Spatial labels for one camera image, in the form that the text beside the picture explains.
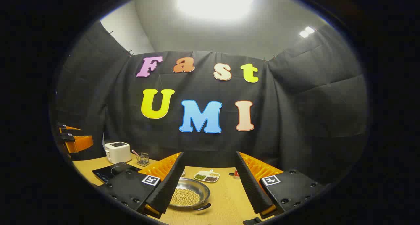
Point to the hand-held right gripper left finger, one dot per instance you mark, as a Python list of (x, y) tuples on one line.
[(170, 185)]

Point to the clear water bottle red label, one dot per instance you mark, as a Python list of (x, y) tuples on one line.
[(236, 175)]

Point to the large ceiling light panel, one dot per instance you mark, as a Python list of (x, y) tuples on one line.
[(215, 2)]

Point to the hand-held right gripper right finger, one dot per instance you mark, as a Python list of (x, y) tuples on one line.
[(251, 189)]

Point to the pink straw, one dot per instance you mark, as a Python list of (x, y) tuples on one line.
[(135, 152)]

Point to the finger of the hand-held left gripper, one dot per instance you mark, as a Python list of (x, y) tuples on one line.
[(67, 126), (80, 143)]

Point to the white toaster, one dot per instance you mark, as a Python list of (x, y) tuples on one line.
[(117, 153)]

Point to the pile of soybeans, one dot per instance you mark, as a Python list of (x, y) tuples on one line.
[(185, 197)]

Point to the white divided bean dish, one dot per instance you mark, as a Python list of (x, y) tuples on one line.
[(206, 176)]

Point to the black induction cooktop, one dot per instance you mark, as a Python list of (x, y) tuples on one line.
[(110, 172)]

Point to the small ceiling light panel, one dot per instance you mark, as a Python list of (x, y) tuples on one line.
[(307, 31)]

